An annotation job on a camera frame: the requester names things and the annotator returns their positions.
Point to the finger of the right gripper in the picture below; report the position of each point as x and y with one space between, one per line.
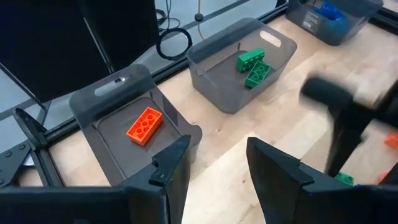
345 140
392 175

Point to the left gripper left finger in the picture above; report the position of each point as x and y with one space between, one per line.
174 174

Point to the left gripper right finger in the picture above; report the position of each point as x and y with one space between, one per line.
273 180

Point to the orange long building block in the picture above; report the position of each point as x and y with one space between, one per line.
391 141
144 126

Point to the blue long building block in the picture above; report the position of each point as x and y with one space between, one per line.
329 11

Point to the grey translucent plastic bin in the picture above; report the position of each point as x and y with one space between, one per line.
109 133
217 87
304 21

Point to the black aluminium table frame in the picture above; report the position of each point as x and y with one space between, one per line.
12 161

